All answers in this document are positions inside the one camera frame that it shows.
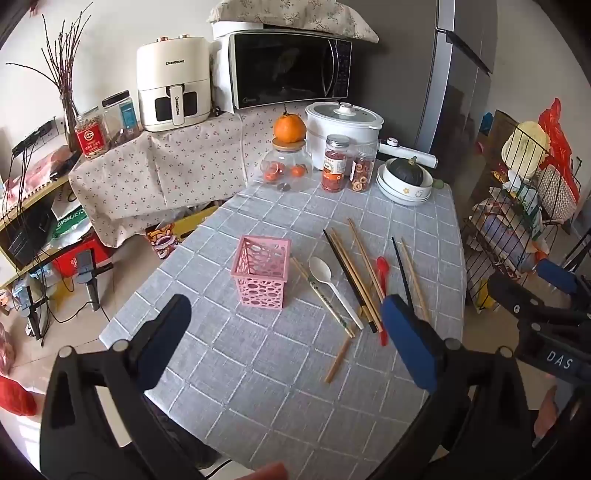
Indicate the yellow printed cardboard box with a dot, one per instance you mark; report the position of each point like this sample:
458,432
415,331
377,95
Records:
161,237

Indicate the pink packet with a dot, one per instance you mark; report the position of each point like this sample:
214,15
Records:
41,168

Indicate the grey phone tripod stand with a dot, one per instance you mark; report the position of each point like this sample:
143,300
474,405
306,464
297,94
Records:
87,270
30,309

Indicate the wooden chopsticks group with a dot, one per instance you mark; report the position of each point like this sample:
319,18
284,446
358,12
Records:
346,277

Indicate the white electric cooking pot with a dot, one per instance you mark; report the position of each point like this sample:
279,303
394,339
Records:
341,134

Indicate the blue label clear jar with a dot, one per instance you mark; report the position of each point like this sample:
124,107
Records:
124,115

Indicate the jar of dried fruit rings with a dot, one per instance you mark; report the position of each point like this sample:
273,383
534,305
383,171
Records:
360,175

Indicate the white flat box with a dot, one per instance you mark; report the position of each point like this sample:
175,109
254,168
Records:
231,30

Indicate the floral padded cloth cover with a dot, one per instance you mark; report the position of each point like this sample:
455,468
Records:
295,16

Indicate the brown cardboard box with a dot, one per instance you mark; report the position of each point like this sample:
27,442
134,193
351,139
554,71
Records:
501,129

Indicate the bare dry branches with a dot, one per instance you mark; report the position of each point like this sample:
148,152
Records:
64,78

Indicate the black chopstick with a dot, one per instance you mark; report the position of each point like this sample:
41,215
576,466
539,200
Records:
401,270

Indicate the black power strip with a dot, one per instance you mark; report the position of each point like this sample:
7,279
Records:
34,136

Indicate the napa cabbage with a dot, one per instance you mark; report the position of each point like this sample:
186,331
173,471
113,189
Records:
524,147

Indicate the cherry print tablecloth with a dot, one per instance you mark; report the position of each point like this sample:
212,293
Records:
161,170

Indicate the dark green squash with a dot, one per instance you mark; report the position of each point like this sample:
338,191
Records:
408,173

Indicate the small orange fruit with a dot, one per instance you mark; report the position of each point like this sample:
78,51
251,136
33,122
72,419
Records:
298,170

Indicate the white green plastic bag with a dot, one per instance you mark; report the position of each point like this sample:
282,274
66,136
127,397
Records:
69,226

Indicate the white microwave oven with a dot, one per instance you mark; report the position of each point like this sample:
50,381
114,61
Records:
286,69

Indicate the red label snack jar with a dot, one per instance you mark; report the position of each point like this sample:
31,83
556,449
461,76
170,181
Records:
90,138

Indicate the red box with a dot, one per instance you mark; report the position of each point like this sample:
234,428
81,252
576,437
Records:
64,263

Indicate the glass jar with bamboo lid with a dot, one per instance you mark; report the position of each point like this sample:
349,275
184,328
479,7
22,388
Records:
286,159

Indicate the blue plastic bag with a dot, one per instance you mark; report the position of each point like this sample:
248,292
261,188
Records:
486,123

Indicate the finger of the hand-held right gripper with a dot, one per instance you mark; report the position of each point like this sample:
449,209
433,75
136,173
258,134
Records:
512,290
556,277

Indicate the red plastic bag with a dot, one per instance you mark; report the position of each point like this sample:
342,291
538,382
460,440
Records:
561,138

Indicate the pale printed chopstick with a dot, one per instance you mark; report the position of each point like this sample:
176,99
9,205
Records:
323,300

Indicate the white plastic spoon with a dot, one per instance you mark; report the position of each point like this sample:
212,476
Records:
321,272

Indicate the pink perforated utensil basket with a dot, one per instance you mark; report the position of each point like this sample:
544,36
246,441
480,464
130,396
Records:
258,286

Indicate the woven beige basket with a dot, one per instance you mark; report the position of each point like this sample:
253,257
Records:
558,189

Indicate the white floral bowl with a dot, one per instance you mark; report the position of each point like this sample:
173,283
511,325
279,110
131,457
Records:
406,191

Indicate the red plastic spoon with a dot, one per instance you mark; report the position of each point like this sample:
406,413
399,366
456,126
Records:
382,265

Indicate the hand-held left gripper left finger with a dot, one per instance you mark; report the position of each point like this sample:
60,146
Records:
166,341

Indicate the cream air fryer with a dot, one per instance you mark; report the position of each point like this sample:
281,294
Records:
173,69

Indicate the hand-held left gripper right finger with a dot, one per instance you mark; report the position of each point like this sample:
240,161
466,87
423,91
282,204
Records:
406,332

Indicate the person's right hand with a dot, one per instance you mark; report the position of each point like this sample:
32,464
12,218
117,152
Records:
547,410

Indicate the red spice jar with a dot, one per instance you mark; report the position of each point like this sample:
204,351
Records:
333,170

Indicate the large orange fruit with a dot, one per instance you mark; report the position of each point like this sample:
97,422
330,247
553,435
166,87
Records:
290,129

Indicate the wooden side shelf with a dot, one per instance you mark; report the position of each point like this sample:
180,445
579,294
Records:
41,190

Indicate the grey refrigerator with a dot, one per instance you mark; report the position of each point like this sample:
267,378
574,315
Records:
461,92

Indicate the glass vase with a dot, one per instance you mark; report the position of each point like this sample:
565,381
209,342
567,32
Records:
70,120

